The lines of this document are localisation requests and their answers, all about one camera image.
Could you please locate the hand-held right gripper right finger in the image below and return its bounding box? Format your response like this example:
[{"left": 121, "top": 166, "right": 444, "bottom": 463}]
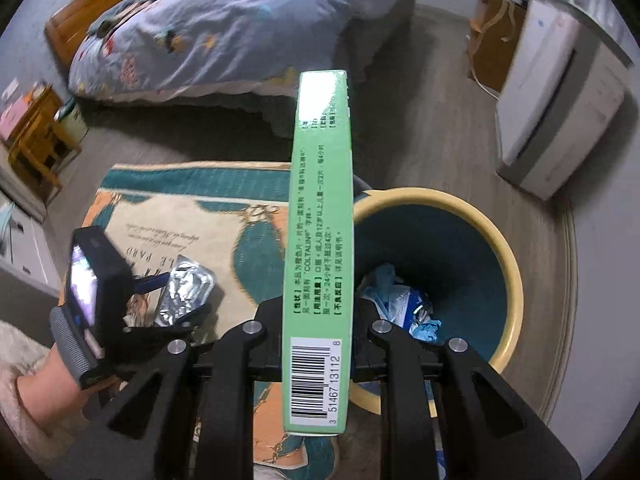
[{"left": 352, "top": 300, "right": 583, "bottom": 480}]

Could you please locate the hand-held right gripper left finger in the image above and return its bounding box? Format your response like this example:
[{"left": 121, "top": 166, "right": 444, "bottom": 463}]
[{"left": 70, "top": 301, "right": 288, "bottom": 480}]

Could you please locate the light blue packet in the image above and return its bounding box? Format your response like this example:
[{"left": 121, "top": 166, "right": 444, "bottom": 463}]
[{"left": 410, "top": 317, "right": 443, "bottom": 343}]

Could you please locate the white cable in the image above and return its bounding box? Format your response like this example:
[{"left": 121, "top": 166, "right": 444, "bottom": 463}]
[{"left": 467, "top": 0, "right": 521, "bottom": 101}]

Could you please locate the green white medicine box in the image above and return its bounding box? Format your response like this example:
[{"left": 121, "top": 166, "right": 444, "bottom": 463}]
[{"left": 281, "top": 70, "right": 357, "bottom": 436}]

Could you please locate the small wooden chair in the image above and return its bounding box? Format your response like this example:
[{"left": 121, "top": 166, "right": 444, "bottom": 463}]
[{"left": 5, "top": 85, "right": 83, "bottom": 206}]

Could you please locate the wooden cabinet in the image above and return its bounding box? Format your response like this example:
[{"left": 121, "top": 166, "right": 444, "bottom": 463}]
[{"left": 467, "top": 0, "right": 528, "bottom": 93}]

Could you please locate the silver foil packet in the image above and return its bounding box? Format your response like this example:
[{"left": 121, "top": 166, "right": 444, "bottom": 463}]
[{"left": 155, "top": 255, "right": 217, "bottom": 328}]

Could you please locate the printed blue duvet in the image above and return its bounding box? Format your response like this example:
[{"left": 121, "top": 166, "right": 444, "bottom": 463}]
[{"left": 67, "top": 0, "right": 371, "bottom": 103}]

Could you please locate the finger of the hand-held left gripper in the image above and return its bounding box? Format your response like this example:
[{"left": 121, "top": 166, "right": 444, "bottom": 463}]
[
  {"left": 132, "top": 272, "right": 173, "bottom": 293},
  {"left": 122, "top": 304, "right": 213, "bottom": 361}
]

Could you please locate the wooden bed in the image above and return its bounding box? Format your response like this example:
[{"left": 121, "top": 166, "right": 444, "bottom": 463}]
[{"left": 45, "top": 0, "right": 418, "bottom": 126}]

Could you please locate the yellow rimmed teal bin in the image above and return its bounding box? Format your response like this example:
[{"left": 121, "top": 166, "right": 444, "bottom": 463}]
[{"left": 350, "top": 187, "right": 525, "bottom": 416}]

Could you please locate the teal orange patterned cushion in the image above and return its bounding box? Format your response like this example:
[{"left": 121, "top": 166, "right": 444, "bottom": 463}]
[{"left": 80, "top": 160, "right": 381, "bottom": 466}]

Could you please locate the white air purifier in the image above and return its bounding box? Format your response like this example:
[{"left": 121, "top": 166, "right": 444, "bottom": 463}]
[{"left": 495, "top": 0, "right": 633, "bottom": 201}]

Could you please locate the pale green lidded container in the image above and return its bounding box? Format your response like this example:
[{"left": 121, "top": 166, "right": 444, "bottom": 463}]
[{"left": 54, "top": 96, "right": 91, "bottom": 143}]

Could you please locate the pink box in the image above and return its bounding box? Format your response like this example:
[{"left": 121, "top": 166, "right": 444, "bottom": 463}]
[{"left": 0, "top": 100, "right": 31, "bottom": 141}]

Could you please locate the white tissue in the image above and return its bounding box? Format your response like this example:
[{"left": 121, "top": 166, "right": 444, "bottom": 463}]
[{"left": 360, "top": 265, "right": 416, "bottom": 321}]

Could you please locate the person's left forearm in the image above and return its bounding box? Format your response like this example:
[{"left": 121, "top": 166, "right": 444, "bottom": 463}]
[{"left": 0, "top": 320, "right": 118, "bottom": 466}]

